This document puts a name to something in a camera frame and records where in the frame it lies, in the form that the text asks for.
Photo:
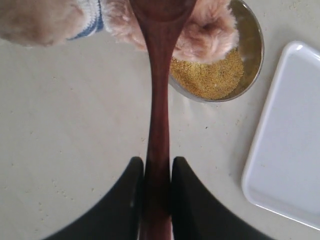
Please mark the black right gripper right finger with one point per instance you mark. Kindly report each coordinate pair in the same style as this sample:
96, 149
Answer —
197, 215

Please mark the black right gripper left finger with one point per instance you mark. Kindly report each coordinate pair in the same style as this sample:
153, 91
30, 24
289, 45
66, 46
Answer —
116, 216

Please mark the brown teddy bear striped shirt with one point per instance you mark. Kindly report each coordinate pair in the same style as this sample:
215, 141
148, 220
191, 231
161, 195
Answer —
208, 35

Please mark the dark red wooden spoon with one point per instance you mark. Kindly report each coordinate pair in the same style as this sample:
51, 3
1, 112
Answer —
161, 23

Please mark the white plastic tray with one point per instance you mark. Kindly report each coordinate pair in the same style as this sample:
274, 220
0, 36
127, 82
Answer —
282, 170

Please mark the yellow millet grains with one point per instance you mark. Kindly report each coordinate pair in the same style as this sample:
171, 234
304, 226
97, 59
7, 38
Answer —
209, 81

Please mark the steel bowl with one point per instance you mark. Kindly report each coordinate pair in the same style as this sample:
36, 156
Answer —
251, 48

